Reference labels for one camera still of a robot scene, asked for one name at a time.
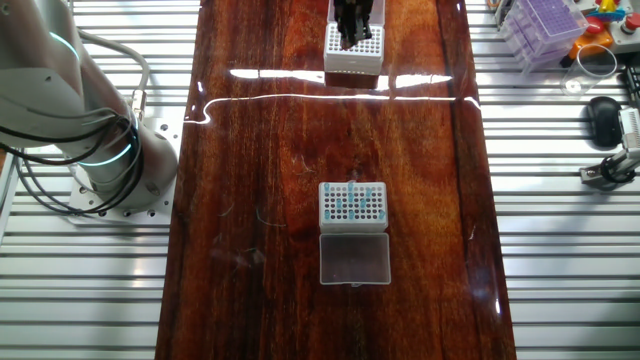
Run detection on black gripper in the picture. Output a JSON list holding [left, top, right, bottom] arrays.
[[333, 0, 375, 50]]

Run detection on white pipette tip holder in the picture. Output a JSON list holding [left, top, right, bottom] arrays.
[[323, 0, 386, 77], [318, 180, 392, 287]]

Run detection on purple pipette tip box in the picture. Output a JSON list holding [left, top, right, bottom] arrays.
[[496, 0, 590, 76]]

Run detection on large brown wooden board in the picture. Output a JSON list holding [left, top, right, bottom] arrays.
[[154, 0, 517, 360]]

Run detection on clear plastic cup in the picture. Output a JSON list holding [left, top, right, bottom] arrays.
[[559, 43, 619, 97]]

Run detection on orange box red button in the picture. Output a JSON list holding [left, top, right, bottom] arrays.
[[559, 14, 615, 69]]

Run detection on small colourful toy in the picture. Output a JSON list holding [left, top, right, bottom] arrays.
[[594, 0, 624, 24]]

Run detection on black computer mouse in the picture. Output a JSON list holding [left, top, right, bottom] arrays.
[[585, 96, 624, 149]]

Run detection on grey box red button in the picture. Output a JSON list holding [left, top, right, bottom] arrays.
[[610, 12, 640, 55]]

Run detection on black keyboard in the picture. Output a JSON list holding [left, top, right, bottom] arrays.
[[621, 65, 640, 109]]

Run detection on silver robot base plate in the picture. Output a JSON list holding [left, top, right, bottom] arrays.
[[67, 117, 184, 224]]

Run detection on grey cable metal connector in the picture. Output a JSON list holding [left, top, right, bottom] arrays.
[[77, 28, 151, 122]]

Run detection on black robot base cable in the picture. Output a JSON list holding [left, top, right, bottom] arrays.
[[0, 102, 146, 219]]

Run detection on small silver mounted camera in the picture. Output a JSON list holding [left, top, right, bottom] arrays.
[[618, 107, 640, 150]]

